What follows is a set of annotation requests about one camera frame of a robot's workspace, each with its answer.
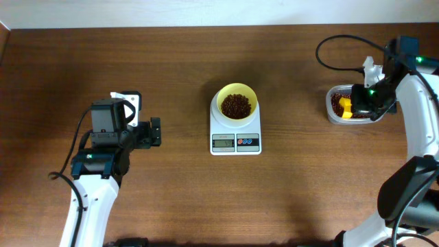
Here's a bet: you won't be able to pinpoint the yellow plastic measuring scoop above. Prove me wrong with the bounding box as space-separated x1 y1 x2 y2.
339 97 353 119

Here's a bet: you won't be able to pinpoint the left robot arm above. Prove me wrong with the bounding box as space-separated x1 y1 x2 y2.
60 91 161 246

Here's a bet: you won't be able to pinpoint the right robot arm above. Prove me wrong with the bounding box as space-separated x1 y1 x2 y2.
326 36 438 246

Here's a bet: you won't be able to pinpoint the white digital kitchen scale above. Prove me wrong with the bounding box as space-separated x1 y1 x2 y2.
209 92 262 156

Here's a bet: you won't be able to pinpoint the pale yellow plastic bowl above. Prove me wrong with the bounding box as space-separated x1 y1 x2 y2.
216 83 258 120

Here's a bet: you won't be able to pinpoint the clear plastic food container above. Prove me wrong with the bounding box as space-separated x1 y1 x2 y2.
326 84 383 125

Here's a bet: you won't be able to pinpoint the red adzuki beans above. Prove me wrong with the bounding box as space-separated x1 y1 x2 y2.
221 94 252 119

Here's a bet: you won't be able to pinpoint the left black cable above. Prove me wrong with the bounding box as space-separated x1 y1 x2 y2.
47 104 137 247

